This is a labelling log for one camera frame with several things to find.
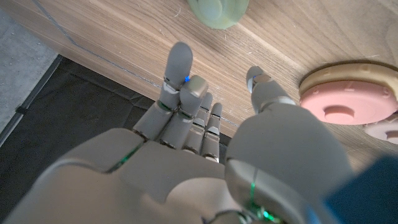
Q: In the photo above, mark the black backdrop stand pole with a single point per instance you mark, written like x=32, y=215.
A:
x=20, y=109

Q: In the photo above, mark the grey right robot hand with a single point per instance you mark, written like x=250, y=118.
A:
x=186, y=180

